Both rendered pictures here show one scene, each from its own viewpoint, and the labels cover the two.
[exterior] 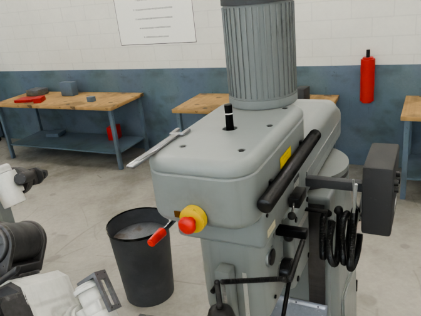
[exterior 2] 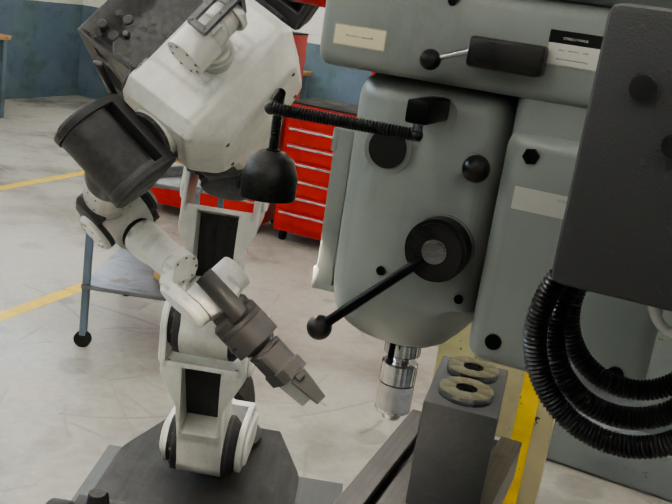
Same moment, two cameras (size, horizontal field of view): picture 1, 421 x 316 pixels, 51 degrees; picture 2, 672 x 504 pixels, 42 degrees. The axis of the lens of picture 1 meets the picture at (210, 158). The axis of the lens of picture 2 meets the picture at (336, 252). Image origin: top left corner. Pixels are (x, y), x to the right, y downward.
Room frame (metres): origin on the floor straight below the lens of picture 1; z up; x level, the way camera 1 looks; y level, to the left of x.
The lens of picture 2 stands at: (0.81, -1.10, 1.70)
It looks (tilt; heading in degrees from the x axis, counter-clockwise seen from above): 16 degrees down; 82
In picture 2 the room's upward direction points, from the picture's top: 9 degrees clockwise
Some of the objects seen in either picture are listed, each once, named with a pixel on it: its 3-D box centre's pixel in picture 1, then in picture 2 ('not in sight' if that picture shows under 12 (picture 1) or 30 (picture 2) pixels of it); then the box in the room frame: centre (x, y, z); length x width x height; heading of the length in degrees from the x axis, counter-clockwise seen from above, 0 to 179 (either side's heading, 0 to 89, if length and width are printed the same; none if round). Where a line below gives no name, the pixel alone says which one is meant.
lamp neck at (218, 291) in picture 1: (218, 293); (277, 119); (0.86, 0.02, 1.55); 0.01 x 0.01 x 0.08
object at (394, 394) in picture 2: not in sight; (395, 388); (1.05, -0.06, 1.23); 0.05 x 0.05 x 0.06
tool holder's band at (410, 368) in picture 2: not in sight; (399, 363); (1.05, -0.06, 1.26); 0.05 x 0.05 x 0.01
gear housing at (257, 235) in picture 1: (242, 195); (492, 41); (1.09, -0.08, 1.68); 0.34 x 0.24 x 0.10; 152
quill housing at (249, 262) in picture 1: (244, 268); (430, 210); (1.06, -0.06, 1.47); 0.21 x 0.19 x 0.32; 62
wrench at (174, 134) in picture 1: (159, 146); not in sight; (0.97, 0.11, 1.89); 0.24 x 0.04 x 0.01; 153
